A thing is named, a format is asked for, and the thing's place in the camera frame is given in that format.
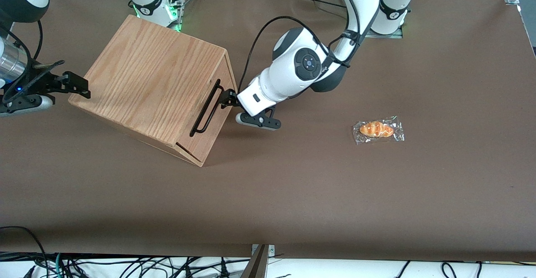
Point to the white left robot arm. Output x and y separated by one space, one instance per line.
301 66

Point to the wooden drawer cabinet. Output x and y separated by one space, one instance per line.
146 73

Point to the brown table cloth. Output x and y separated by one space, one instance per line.
293 194

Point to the bread in clear wrapper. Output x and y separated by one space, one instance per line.
377 129

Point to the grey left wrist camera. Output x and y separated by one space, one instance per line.
261 121

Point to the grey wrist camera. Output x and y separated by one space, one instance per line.
29 103
261 121

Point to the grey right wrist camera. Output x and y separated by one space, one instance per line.
29 103

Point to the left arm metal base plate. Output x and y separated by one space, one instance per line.
398 35

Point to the metal bracket at table edge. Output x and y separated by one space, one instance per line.
257 263

